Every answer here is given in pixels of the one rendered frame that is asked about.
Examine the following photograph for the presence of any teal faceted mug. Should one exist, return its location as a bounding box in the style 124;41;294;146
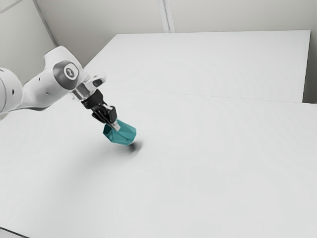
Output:
103;119;137;147

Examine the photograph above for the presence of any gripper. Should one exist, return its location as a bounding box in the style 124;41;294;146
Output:
81;89;121;131

